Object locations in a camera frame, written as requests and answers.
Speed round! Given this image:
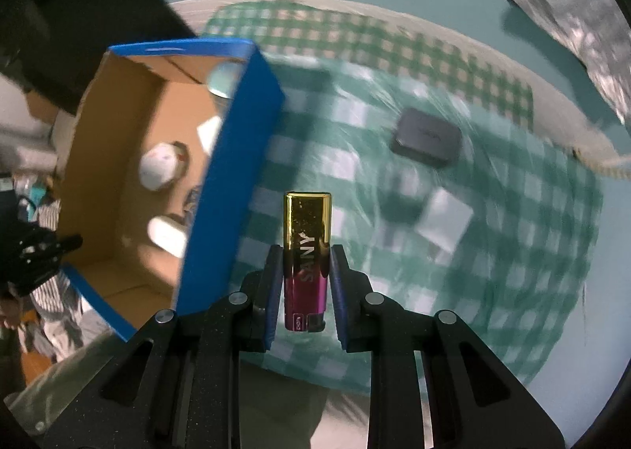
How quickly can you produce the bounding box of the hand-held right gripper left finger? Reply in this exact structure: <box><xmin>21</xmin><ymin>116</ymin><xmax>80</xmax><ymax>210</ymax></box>
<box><xmin>42</xmin><ymin>245</ymin><xmax>286</xmax><ymax>449</ymax></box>

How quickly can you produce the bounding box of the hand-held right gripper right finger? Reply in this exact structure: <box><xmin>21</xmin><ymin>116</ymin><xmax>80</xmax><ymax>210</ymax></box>
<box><xmin>329</xmin><ymin>245</ymin><xmax>566</xmax><ymax>449</ymax></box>

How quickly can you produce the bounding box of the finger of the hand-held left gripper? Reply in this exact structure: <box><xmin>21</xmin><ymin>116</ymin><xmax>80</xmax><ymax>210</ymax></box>
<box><xmin>51</xmin><ymin>233</ymin><xmax>84</xmax><ymax>255</ymax></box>

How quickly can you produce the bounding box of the gold and pink lighter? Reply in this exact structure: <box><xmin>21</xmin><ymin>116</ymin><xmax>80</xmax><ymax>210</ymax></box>
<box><xmin>283</xmin><ymin>191</ymin><xmax>332</xmax><ymax>333</ymax></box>

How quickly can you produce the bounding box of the blue-sided cardboard box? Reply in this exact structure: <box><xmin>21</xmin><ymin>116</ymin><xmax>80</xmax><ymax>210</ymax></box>
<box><xmin>56</xmin><ymin>37</ymin><xmax>286</xmax><ymax>342</ymax></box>

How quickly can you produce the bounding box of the striped cloth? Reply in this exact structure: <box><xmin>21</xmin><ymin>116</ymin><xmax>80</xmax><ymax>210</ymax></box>
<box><xmin>22</xmin><ymin>276</ymin><xmax>88</xmax><ymax>364</ymax></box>

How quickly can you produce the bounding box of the white cylinder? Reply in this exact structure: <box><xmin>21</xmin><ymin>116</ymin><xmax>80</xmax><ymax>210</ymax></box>
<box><xmin>147</xmin><ymin>216</ymin><xmax>191</xmax><ymax>258</ymax></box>

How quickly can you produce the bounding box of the white round ball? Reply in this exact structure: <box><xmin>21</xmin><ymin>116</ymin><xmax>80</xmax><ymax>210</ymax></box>
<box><xmin>139</xmin><ymin>142</ymin><xmax>189</xmax><ymax>192</ymax></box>

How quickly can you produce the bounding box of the dark small object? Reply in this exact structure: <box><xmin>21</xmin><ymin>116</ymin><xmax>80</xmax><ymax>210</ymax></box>
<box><xmin>379</xmin><ymin>168</ymin><xmax>431</xmax><ymax>224</ymax></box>

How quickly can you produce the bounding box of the white square box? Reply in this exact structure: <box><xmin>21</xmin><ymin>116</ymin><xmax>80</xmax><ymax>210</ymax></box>
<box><xmin>415</xmin><ymin>188</ymin><xmax>474</xmax><ymax>258</ymax></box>

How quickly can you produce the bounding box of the white charger plug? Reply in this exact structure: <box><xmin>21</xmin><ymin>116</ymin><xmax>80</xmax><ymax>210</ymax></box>
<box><xmin>196</xmin><ymin>116</ymin><xmax>226</xmax><ymax>155</ymax></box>

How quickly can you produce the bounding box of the black flat case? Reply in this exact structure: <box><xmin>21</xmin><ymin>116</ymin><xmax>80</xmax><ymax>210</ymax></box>
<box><xmin>389</xmin><ymin>107</ymin><xmax>463</xmax><ymax>167</ymax></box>

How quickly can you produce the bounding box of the green checkered plastic tablecloth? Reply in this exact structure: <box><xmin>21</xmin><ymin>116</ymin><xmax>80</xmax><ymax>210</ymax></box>
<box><xmin>202</xmin><ymin>3</ymin><xmax>605</xmax><ymax>397</ymax></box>

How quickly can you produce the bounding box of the clear round object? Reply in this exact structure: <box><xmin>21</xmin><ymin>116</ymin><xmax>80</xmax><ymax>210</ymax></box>
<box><xmin>206</xmin><ymin>61</ymin><xmax>245</xmax><ymax>100</ymax></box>

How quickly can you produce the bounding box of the large black object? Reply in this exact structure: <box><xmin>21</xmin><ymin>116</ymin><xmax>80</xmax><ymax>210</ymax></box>
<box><xmin>0</xmin><ymin>0</ymin><xmax>198</xmax><ymax>116</ymax></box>

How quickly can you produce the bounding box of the beige rope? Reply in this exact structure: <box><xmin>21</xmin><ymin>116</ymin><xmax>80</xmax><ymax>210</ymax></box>
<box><xmin>572</xmin><ymin>146</ymin><xmax>631</xmax><ymax>182</ymax></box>

